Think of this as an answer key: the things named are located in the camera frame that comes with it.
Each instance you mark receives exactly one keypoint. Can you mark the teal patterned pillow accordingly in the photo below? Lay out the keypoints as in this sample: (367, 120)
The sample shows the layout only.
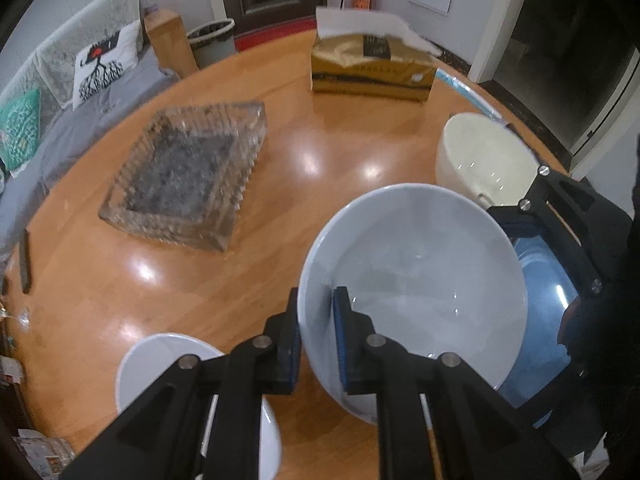
(19, 127)

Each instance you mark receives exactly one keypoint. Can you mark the grey sofa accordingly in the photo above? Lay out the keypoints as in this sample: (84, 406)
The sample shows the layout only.
(75, 125)

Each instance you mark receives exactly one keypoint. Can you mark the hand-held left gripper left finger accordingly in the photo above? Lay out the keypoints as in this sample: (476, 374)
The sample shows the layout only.
(295, 345)

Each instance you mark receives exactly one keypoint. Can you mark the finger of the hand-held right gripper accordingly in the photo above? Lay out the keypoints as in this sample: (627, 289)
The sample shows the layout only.
(585, 350)
(560, 210)

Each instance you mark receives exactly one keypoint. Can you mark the cream bowl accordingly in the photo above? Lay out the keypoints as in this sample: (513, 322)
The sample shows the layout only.
(485, 160)

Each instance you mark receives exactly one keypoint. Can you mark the wooden side cabinet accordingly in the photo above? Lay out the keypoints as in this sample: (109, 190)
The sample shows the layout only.
(167, 42)

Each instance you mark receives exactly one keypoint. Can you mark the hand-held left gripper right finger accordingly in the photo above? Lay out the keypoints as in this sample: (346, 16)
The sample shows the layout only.
(342, 345)

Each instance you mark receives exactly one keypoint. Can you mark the stack of papers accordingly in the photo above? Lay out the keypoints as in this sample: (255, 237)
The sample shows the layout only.
(42, 455)

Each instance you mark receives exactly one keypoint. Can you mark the blue and white straw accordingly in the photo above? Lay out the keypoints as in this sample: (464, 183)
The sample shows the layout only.
(467, 91)

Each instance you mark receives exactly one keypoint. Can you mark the small white bowl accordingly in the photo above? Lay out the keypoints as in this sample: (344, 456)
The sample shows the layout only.
(150, 365)

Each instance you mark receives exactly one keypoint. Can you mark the gold tissue box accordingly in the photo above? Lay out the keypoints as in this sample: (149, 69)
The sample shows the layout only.
(370, 67)

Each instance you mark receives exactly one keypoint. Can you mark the red door mat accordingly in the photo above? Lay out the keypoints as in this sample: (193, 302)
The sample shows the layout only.
(272, 30)

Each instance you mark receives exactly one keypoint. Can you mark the white printed pillow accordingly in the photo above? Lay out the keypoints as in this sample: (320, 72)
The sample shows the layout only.
(102, 67)

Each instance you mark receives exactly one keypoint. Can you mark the blue bowl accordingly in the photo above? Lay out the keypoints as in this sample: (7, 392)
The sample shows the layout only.
(542, 305)

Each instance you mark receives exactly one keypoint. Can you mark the square glass ashtray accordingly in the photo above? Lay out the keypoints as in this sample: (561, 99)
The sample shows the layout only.
(185, 175)

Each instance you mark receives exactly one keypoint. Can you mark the large white bowl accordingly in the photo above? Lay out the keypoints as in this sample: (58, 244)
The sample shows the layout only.
(415, 280)

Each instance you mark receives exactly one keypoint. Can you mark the grey trash bin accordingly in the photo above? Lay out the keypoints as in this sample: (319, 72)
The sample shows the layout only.
(212, 42)

